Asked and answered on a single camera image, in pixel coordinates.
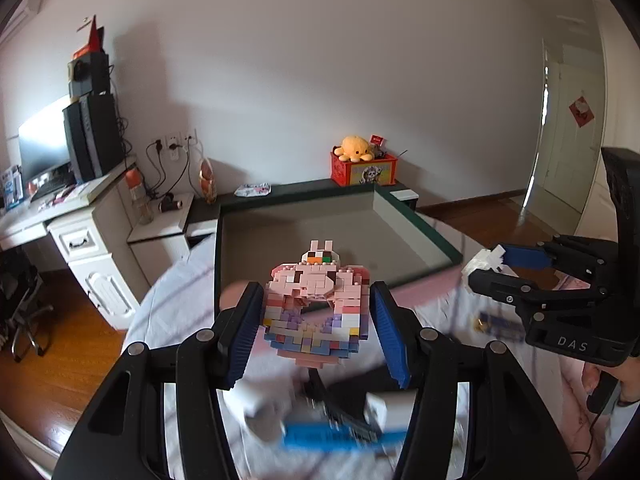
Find person's right hand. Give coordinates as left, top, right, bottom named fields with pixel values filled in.
left=581, top=361, right=602, bottom=396

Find papers on desk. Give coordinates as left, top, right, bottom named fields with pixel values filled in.
left=37, top=180, right=108, bottom=208

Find pink quilt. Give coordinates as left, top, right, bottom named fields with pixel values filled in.
left=545, top=355, right=616, bottom=480

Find computer monitor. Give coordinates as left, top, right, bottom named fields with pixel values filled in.
left=18, top=95, right=73, bottom=183

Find black keyboard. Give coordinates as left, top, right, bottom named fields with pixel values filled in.
left=30, top=177, right=76, bottom=201

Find black power cables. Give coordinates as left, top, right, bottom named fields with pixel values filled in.
left=145, top=140, right=196, bottom=198

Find blue product box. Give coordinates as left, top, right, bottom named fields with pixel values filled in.
left=0, top=165, right=23, bottom=209

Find white desk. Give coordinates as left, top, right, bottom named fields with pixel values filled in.
left=0, top=157, right=141, bottom=331

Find small blue box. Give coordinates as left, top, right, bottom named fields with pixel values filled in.
left=472, top=310, right=526, bottom=343

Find white air conditioner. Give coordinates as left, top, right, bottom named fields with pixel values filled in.
left=0, top=0, right=48, bottom=46

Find pink tray with green rim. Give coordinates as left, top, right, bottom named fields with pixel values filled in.
left=214, top=183, right=463, bottom=321

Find red door decoration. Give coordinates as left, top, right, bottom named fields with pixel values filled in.
left=568, top=92, right=597, bottom=128

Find pink brick-built toy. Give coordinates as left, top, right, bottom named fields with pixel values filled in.
left=263, top=241, right=373, bottom=361

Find white tape roll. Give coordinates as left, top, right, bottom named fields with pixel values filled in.
left=235, top=377, right=301, bottom=446

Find wall power outlets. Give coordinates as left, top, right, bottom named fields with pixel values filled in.
left=152, top=130, right=198, bottom=161

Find black zip case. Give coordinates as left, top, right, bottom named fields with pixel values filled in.
left=300, top=365, right=416, bottom=441

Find dark-topped low cabinet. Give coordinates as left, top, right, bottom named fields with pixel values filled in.
left=186, top=180, right=420, bottom=238

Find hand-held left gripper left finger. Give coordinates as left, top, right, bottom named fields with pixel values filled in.
left=52, top=282, right=266, bottom=480

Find orange-capped bottle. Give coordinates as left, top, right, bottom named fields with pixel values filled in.
left=125, top=167, right=153, bottom=226

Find white door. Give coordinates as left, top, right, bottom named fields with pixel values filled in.
left=525, top=40, right=608, bottom=221

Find yellow octopus plush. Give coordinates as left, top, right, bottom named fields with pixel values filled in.
left=334, top=135, right=375, bottom=162

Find red triangular box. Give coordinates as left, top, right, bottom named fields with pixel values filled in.
left=75, top=15, right=106, bottom=56

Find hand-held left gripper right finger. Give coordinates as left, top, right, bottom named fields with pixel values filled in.
left=369, top=281, right=578, bottom=480

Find black box with round print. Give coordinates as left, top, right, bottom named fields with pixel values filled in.
left=67, top=52, right=112, bottom=100

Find black computer tower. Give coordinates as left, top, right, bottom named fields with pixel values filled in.
left=62, top=94, right=125, bottom=184

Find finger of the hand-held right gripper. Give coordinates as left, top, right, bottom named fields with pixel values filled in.
left=491, top=237, right=617, bottom=281
left=467, top=270, right=601, bottom=328

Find black office chair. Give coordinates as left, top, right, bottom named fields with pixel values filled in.
left=0, top=247, right=53, bottom=363

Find red storage box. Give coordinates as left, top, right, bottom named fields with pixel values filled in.
left=330, top=150, right=398, bottom=187

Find white low cabinet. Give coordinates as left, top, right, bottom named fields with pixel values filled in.
left=127, top=192, right=218, bottom=286

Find white charger block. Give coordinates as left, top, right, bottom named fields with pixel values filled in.
left=362, top=390, right=416, bottom=433

